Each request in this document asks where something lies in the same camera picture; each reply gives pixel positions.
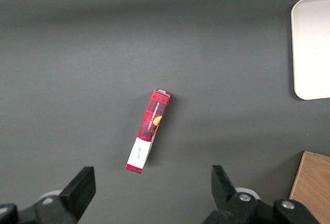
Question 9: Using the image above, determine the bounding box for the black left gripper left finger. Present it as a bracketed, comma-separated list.
[0, 166, 97, 224]

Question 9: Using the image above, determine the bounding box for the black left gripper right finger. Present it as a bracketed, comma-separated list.
[206, 165, 320, 224]

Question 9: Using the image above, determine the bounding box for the beige plastic tray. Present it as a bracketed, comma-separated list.
[290, 0, 330, 100]

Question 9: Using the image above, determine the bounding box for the wooden drawer cabinet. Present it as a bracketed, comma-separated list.
[288, 151, 330, 224]

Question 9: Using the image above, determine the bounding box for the red plaid cookie box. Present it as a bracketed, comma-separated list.
[125, 89, 173, 176]

